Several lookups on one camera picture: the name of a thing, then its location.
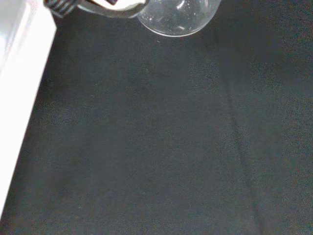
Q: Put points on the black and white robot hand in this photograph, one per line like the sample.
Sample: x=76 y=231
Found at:
x=61 y=6

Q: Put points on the black cloth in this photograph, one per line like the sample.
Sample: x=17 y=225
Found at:
x=156 y=137

